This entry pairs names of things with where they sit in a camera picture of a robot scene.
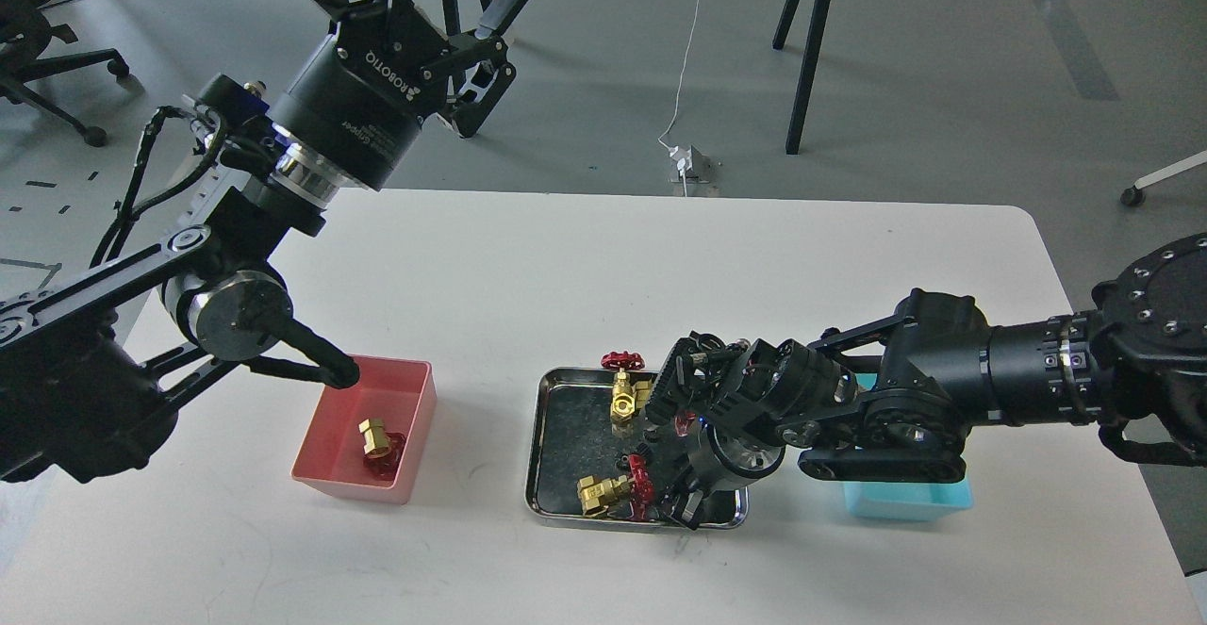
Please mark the brass valve red handle bottom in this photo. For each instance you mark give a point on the brass valve red handle bottom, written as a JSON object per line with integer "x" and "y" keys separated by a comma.
{"x": 598, "y": 495}

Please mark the brass valve red handle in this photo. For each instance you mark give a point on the brass valve red handle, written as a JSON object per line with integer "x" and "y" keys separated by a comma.
{"x": 629, "y": 396}
{"x": 382, "y": 449}
{"x": 598, "y": 495}

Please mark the metal tray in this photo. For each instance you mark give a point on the metal tray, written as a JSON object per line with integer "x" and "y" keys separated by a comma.
{"x": 573, "y": 438}

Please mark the blue plastic box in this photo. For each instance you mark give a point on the blue plastic box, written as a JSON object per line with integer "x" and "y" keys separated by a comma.
{"x": 907, "y": 501}

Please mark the black office chair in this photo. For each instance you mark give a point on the black office chair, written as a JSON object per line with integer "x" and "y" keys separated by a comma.
{"x": 26, "y": 35}

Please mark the pink plastic box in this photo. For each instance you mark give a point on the pink plastic box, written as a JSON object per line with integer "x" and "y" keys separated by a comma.
{"x": 400, "y": 392}

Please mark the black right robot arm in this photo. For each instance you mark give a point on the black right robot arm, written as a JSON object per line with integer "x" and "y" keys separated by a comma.
{"x": 894, "y": 400}

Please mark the brass valve red handle top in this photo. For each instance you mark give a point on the brass valve red handle top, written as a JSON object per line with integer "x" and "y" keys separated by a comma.
{"x": 629, "y": 396}

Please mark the white power adapter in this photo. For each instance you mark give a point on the white power adapter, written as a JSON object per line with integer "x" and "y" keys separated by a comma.
{"x": 695, "y": 173}

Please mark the black tripod legs right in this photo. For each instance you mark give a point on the black tripod legs right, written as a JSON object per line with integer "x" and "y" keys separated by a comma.
{"x": 811, "y": 52}

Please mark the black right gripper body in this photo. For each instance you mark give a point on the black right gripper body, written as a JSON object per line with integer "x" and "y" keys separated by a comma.
{"x": 717, "y": 462}

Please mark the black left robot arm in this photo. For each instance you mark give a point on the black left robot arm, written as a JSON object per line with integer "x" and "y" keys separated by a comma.
{"x": 181, "y": 289}

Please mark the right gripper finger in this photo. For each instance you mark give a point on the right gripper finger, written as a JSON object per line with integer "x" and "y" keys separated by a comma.
{"x": 698, "y": 508}
{"x": 664, "y": 461}

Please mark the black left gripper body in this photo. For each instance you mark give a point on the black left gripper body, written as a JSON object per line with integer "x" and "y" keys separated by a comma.
{"x": 357, "y": 101}

